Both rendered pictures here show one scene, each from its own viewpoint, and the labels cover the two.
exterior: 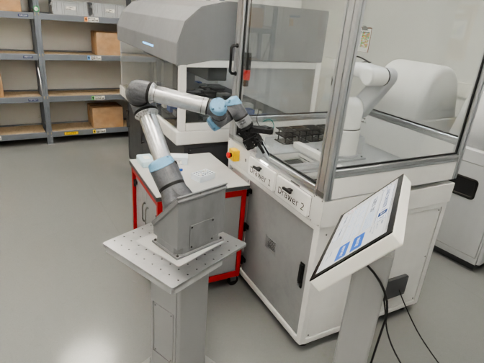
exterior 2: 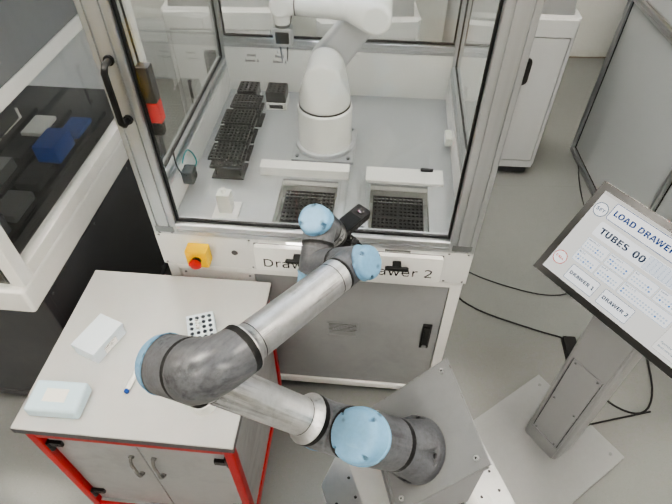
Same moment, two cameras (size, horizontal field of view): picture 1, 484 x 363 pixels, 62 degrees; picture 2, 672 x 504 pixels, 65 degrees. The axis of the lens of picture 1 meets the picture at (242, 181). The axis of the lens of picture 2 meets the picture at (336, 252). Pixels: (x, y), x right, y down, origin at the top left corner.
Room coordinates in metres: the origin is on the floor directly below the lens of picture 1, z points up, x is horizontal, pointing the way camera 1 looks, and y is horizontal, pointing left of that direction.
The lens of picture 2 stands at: (1.42, 0.78, 2.14)
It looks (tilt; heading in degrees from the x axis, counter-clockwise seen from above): 47 degrees down; 305
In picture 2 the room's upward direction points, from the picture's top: straight up
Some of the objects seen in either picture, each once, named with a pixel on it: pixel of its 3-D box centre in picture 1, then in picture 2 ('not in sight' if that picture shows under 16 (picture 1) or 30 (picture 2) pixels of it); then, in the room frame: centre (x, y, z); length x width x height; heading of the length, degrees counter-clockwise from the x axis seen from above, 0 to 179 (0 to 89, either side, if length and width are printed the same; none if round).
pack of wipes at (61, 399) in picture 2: (146, 160); (58, 398); (2.46, 0.63, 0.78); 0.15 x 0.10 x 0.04; 30
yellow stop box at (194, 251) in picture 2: (233, 154); (198, 255); (2.45, 0.07, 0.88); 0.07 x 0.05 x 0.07; 29
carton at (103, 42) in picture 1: (109, 43); not in sight; (5.49, 1.87, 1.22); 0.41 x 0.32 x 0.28; 123
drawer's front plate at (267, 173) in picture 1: (261, 173); (299, 259); (2.18, -0.11, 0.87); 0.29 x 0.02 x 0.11; 29
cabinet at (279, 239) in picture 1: (320, 234); (330, 252); (2.37, -0.55, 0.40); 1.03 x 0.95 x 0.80; 29
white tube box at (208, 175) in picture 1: (203, 175); (202, 332); (2.29, 0.24, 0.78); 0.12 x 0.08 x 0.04; 140
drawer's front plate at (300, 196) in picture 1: (292, 194); (396, 266); (1.90, -0.26, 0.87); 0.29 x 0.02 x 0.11; 29
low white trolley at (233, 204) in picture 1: (185, 224); (181, 405); (2.38, 0.35, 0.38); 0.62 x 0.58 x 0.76; 29
